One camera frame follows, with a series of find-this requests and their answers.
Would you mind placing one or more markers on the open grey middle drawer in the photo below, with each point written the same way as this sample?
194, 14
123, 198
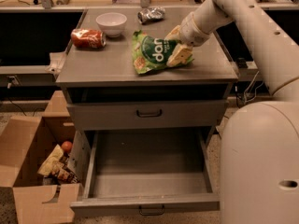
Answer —
147, 172

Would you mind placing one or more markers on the closed grey upper drawer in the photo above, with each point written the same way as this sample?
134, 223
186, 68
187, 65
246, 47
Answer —
143, 115

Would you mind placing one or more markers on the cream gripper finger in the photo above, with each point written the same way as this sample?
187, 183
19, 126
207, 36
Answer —
174, 34
180, 55

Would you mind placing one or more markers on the brown cardboard box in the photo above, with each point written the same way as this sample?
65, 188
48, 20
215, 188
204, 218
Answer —
25, 143

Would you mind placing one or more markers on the grey drawer cabinet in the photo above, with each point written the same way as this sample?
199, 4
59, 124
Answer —
108, 76

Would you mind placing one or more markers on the red soda can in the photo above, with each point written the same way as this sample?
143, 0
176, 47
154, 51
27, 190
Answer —
88, 38

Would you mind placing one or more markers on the green rice chip bag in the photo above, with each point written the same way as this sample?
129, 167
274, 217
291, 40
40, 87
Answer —
151, 54

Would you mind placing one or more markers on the yellow snack bag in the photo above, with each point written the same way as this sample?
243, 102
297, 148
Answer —
47, 165

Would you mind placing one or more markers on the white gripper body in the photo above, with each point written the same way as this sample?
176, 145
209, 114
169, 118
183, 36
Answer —
193, 33

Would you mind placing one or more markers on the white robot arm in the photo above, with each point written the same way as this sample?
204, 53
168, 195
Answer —
259, 170

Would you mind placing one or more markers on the red apple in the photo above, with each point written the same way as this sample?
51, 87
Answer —
67, 146

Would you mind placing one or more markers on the crumpled silver foil bag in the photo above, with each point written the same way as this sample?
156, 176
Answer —
151, 14

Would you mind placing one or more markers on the brown snack packet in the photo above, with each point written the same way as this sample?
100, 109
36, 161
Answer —
63, 173

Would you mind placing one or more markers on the white bowl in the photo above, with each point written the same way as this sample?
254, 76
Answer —
111, 24

